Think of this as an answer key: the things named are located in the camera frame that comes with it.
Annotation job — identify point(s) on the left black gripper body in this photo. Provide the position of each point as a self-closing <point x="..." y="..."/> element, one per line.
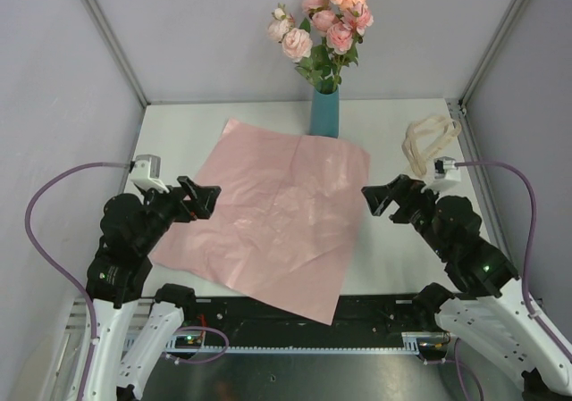
<point x="164" y="208"/>

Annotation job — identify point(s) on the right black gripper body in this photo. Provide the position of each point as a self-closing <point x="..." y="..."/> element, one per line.
<point x="416" y="208"/>

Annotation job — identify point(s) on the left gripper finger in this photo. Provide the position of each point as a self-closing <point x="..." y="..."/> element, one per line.
<point x="199" y="210"/>
<point x="205" y="195"/>

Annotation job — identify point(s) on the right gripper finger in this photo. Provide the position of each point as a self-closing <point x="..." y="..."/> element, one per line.
<point x="403" y="184"/>
<point x="378" y="198"/>

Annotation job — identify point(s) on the beige ribbon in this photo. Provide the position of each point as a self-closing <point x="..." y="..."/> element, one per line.
<point x="425" y="140"/>

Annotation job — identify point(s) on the purple wrapping paper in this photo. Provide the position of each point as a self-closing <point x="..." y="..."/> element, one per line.
<point x="285" y="224"/>

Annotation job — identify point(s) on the pink flower bouquet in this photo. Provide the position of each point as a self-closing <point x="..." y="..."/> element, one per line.
<point x="303" y="41"/>

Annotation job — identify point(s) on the single pink flower stem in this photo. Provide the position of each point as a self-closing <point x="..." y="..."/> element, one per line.
<point x="345" y="34"/>

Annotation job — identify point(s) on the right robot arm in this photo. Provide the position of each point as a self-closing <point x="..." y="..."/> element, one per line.
<point x="493" y="318"/>

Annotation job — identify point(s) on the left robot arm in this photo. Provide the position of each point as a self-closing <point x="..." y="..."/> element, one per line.
<point x="104" y="371"/>

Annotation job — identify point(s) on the teal conical vase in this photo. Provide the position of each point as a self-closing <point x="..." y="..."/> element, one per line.
<point x="324" y="114"/>

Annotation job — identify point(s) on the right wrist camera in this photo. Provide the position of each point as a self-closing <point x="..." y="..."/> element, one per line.
<point x="446" y="175"/>

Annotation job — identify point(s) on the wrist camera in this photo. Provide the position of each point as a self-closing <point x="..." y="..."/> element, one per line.
<point x="145" y="174"/>
<point x="446" y="175"/>

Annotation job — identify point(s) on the right aluminium table rail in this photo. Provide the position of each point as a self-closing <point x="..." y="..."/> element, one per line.
<point x="479" y="177"/>

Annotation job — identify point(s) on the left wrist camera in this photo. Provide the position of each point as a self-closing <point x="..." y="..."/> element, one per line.
<point x="145" y="174"/>

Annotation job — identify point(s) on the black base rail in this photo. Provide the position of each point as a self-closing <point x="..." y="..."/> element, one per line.
<point x="358" y="321"/>

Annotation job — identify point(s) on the white cable duct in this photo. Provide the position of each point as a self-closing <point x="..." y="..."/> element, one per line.
<point x="409" y="343"/>

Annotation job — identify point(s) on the right aluminium frame post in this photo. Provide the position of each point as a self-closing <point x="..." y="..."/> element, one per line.
<point x="508" y="22"/>

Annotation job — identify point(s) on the aluminium frame post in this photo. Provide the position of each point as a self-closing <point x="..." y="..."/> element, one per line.
<point x="114" y="47"/>
<point x="508" y="22"/>

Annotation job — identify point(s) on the left aluminium frame post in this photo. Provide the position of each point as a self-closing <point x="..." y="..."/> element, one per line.
<point x="114" y="47"/>

